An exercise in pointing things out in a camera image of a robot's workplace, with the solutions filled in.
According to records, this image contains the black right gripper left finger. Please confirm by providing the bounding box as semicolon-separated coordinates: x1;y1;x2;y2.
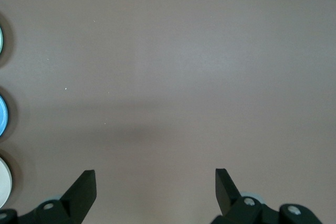
0;169;99;224

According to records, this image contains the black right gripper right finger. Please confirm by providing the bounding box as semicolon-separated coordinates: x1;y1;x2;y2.
209;168;321;224

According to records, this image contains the beige round plate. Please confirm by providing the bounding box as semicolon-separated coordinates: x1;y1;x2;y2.
0;156;14;208

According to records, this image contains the blue round plate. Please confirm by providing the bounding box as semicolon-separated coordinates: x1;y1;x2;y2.
0;94;10;137

